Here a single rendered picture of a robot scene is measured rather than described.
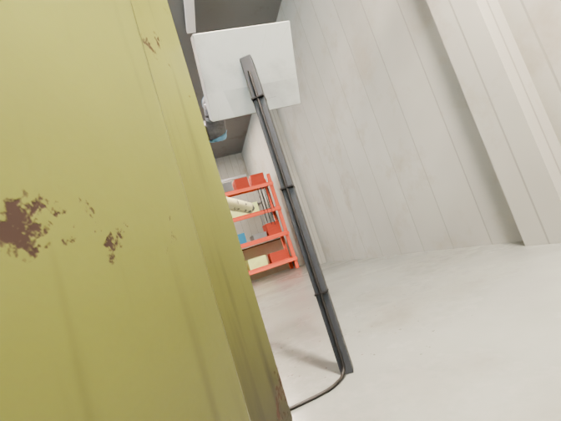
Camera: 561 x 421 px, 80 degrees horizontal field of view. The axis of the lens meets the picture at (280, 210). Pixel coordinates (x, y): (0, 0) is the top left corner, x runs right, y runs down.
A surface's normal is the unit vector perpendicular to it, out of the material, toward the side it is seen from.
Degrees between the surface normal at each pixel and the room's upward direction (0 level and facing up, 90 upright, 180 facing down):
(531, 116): 90
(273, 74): 120
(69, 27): 90
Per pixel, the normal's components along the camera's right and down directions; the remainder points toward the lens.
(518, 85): 0.20, -0.18
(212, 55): 0.33, 0.32
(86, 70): 0.93, -0.32
